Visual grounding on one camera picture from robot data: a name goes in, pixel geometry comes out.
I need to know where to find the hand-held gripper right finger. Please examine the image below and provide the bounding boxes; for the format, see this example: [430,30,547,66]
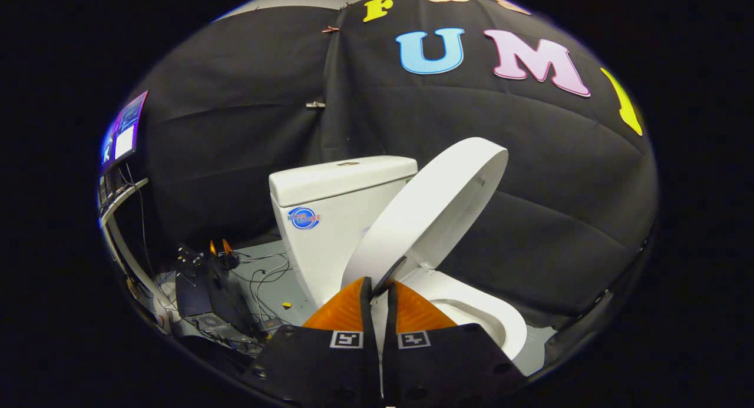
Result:
[382,280,529,408]

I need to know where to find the black device with orange tips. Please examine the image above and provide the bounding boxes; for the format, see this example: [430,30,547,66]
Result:
[175,238,263,338]

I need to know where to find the lit computer monitor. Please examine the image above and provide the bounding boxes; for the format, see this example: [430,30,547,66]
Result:
[101,90,149,172]

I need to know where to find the black round lid handle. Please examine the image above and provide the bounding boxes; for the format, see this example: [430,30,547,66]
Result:
[374,256,407,297]

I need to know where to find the white toilet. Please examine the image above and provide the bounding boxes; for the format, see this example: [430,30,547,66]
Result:
[269,138,529,361]

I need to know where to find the tangled floor cables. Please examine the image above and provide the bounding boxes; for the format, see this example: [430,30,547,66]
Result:
[227,250,292,332]

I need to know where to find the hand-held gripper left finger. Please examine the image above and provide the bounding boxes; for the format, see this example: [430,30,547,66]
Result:
[243,276,382,408]

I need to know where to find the white toilet lid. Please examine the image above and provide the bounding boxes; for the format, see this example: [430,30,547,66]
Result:
[342,137,509,294]

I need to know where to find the black backdrop cloth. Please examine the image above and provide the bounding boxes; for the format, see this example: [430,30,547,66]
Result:
[127,0,659,332]

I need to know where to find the white desk frame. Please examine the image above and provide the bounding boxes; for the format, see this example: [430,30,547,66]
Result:
[97,177,173,335]

